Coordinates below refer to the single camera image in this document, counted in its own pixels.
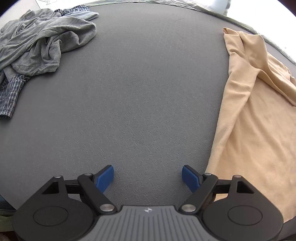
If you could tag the person's denim trousers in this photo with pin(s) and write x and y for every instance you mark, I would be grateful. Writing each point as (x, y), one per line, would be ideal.
(7, 205)

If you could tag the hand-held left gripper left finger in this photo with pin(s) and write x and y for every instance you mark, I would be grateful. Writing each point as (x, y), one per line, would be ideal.
(105, 179)

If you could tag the plain light blue garment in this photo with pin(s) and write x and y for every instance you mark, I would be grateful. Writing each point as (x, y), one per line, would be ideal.
(85, 15)

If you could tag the grey sweatshirt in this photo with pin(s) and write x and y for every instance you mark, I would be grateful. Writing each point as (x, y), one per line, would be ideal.
(46, 41)

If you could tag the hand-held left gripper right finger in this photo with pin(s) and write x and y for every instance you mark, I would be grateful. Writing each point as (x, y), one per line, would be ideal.
(190, 179)

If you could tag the printed translucent plastic sheet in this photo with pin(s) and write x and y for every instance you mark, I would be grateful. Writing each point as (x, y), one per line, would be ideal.
(208, 7)

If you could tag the blue plaid garment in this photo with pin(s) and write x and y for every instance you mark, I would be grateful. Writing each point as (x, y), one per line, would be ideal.
(9, 97)
(76, 9)

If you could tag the beige long-sleeve shirt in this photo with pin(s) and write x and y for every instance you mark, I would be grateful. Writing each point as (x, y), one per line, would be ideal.
(254, 139)

